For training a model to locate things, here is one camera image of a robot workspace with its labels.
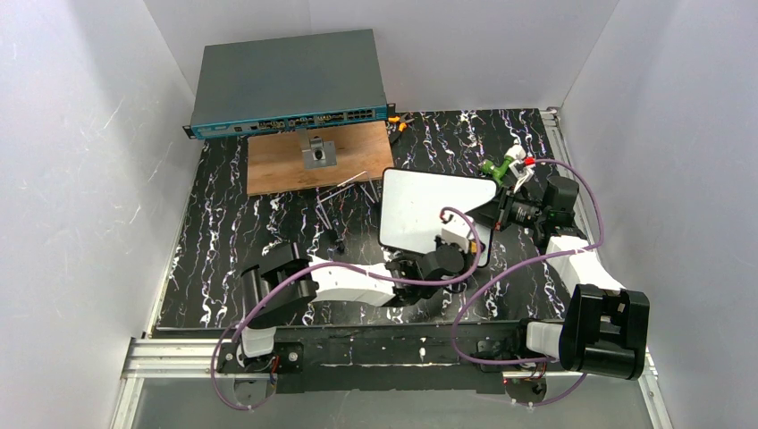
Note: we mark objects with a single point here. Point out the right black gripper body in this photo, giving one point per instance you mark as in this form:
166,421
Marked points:
506,197

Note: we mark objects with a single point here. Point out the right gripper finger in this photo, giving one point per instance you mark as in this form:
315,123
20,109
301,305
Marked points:
488,214
500,198

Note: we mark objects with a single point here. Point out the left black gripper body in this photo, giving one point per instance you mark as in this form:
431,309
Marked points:
465,257

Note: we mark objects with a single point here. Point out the white whiteboard black frame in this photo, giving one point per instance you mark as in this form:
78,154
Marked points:
412,201

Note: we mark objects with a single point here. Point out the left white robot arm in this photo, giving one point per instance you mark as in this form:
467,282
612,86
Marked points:
286,280

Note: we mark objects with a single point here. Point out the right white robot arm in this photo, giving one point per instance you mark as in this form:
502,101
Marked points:
604,330

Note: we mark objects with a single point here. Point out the green white marker tool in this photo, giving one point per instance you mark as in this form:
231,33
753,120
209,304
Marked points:
497,172

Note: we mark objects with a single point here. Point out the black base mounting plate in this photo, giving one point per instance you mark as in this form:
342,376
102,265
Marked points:
391,357

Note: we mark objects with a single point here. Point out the brown wooden board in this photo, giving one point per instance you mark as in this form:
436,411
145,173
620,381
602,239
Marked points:
275,163

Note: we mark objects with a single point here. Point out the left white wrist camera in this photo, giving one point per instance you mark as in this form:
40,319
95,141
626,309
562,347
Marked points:
456,230

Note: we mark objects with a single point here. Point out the orange handled pliers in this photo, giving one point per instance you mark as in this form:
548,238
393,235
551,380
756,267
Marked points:
401,122

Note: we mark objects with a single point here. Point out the grey metal stand bracket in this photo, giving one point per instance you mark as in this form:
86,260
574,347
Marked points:
316,152

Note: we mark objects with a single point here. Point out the grey network switch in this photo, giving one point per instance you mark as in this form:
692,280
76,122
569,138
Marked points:
284,84

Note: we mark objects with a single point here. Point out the aluminium rail frame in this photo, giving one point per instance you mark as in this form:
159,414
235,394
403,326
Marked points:
167,359

